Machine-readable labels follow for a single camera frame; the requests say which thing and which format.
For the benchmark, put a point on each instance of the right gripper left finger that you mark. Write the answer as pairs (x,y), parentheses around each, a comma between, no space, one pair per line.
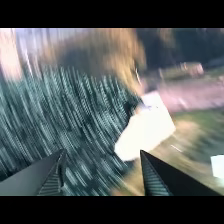
(36,178)

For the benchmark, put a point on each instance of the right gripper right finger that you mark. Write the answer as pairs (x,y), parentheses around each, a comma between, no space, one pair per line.
(166,181)

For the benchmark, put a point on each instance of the dark green floral shirt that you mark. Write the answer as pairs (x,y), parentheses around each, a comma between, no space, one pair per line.
(60,110)

